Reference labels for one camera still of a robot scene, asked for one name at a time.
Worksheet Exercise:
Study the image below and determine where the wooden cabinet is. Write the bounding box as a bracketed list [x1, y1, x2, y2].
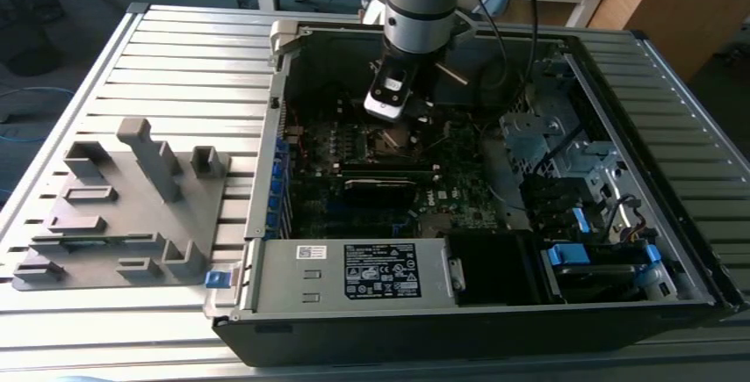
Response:
[588, 0, 750, 89]

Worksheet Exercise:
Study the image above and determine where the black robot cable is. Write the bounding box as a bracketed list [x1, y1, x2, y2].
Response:
[461, 0, 511, 109]
[523, 0, 540, 93]

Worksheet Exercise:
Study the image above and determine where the black hard disk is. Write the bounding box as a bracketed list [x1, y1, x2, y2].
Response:
[552, 263, 640, 304]

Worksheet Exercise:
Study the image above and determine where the silver power supply unit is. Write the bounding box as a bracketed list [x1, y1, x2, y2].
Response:
[233, 237, 465, 314]

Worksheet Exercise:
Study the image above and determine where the silver CPU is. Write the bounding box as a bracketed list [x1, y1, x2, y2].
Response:
[384, 127, 415, 150]

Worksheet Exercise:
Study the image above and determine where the grey parts rack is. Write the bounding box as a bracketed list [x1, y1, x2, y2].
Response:
[9, 118, 233, 292]

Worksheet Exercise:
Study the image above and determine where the silver metal drive cage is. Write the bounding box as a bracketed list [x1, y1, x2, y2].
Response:
[496, 54, 662, 242]

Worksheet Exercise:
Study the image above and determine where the blue plastic latch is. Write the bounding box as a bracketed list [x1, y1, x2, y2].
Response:
[635, 243, 667, 289]

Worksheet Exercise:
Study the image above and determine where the black office chair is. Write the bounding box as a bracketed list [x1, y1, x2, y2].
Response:
[0, 0, 66, 78]

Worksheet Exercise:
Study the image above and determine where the coloured wire bundle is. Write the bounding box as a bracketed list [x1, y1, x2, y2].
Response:
[619, 219, 659, 243]

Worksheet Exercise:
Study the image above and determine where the blue plastic clip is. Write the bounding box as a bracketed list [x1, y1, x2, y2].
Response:
[568, 206, 589, 233]

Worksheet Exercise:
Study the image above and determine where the black cable bundle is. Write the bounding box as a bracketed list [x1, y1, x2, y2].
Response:
[519, 175, 581, 217]

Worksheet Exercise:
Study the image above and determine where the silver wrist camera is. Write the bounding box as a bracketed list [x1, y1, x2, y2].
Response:
[361, 67, 412, 123]

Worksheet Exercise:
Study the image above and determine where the black open PC case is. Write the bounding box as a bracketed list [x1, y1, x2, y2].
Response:
[201, 19, 748, 368]

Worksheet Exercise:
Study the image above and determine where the grey case handle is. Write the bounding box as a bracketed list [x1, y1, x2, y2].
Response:
[267, 20, 303, 69]

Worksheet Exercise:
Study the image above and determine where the black cable over cage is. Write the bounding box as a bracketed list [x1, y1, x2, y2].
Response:
[529, 120, 587, 177]

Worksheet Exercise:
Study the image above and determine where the square chipset heatsink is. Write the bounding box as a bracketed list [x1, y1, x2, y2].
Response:
[419, 213, 453, 234]

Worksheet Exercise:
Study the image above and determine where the blue floor cable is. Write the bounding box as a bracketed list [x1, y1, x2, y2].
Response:
[0, 85, 77, 144]

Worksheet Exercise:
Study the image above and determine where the black graphics card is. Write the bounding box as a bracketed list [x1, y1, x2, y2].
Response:
[341, 178, 420, 208]

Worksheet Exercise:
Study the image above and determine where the blue expansion slot retainer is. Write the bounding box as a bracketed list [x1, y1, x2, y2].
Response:
[264, 135, 293, 239]

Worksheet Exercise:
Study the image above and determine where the green motherboard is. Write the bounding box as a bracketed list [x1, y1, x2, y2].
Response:
[280, 105, 512, 241]

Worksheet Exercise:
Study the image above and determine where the CPU socket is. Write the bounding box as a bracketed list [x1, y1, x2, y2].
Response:
[361, 123, 427, 164]

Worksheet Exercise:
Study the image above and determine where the blue disk carrier handle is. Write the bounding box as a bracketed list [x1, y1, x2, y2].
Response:
[545, 243, 591, 268]

